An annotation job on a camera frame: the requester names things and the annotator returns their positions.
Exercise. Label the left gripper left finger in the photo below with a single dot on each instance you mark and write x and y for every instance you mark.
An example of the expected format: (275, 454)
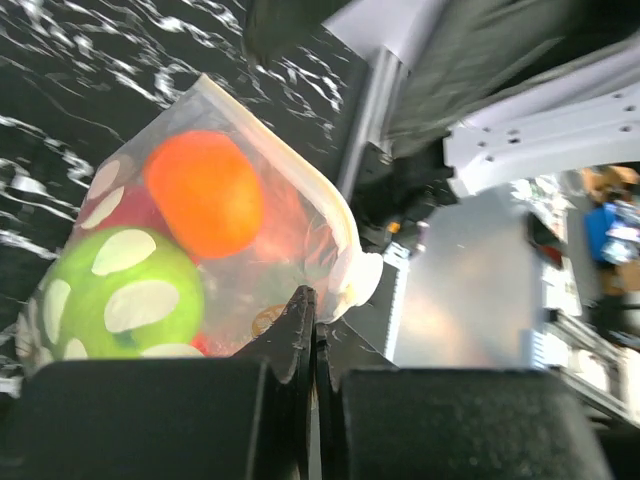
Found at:
(242, 417)

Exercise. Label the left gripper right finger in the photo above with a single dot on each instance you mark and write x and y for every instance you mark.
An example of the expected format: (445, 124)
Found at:
(379, 421)

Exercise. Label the clear polka dot zip bag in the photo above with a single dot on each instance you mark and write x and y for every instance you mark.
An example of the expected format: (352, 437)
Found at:
(308, 237)

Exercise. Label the orange fake fruit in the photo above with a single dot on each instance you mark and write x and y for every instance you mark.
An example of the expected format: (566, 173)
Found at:
(207, 191)

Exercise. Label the red fake apple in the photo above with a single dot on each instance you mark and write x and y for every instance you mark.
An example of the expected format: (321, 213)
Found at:
(129, 228)

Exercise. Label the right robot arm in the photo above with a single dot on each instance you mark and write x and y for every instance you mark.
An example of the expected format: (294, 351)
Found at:
(497, 91)

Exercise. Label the green fake apple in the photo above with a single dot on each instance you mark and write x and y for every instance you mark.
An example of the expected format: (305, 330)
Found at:
(123, 292)

